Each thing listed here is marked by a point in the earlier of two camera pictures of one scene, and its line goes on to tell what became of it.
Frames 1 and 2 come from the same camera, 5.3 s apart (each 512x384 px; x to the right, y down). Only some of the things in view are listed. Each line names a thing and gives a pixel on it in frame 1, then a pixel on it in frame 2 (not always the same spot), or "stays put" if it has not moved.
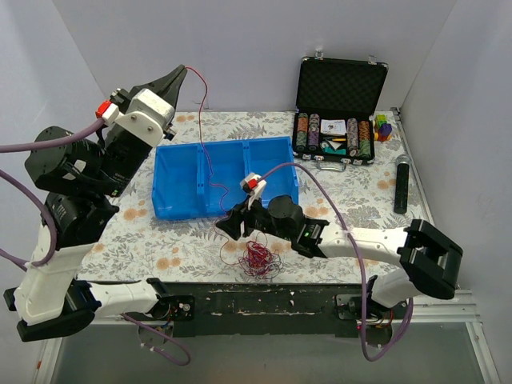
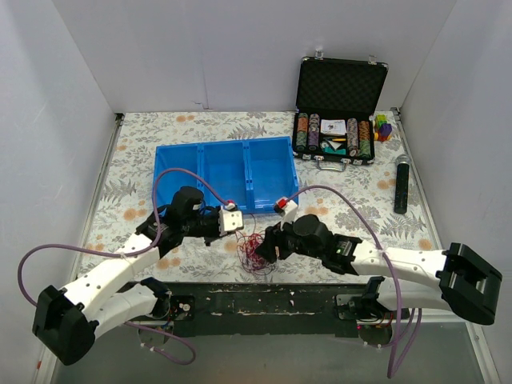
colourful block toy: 382,129 stays put
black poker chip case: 336,105 stays put
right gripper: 244,221 -> 276,243
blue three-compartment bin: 202,179 stays put
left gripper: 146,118 -> 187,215
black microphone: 402,181 stays put
